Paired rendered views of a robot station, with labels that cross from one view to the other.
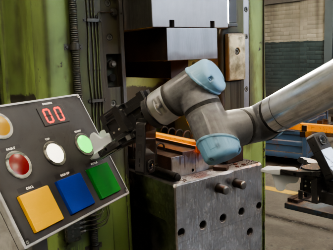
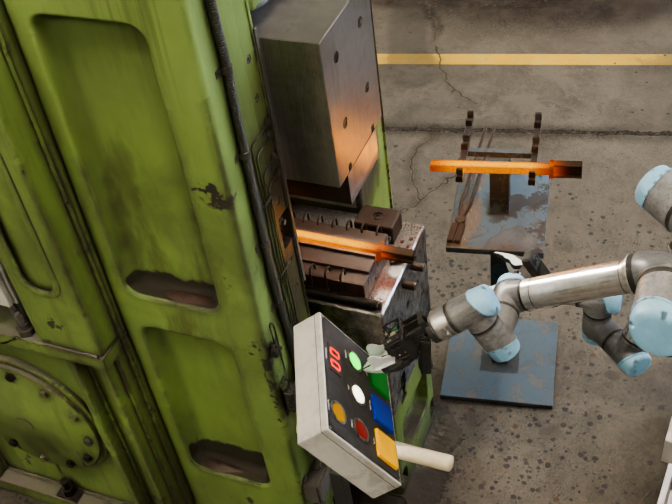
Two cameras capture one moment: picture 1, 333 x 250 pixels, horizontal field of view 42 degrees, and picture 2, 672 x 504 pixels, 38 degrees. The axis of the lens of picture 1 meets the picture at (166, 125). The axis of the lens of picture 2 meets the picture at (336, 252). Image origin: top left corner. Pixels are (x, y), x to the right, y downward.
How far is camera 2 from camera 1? 1.81 m
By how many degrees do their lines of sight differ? 41
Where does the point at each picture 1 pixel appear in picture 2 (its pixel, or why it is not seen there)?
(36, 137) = (346, 393)
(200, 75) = (489, 310)
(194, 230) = not seen: hidden behind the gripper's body
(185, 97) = (476, 326)
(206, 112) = (496, 332)
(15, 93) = (128, 273)
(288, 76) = not seen: outside the picture
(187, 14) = (357, 143)
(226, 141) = (514, 347)
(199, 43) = (367, 159)
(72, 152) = (358, 379)
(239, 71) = not seen: hidden behind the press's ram
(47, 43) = (244, 260)
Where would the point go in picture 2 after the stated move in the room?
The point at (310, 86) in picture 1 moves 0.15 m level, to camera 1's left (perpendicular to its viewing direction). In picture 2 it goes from (571, 295) to (518, 325)
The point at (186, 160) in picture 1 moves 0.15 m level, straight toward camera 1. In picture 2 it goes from (371, 276) to (400, 308)
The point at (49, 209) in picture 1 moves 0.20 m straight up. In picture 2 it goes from (389, 445) to (382, 390)
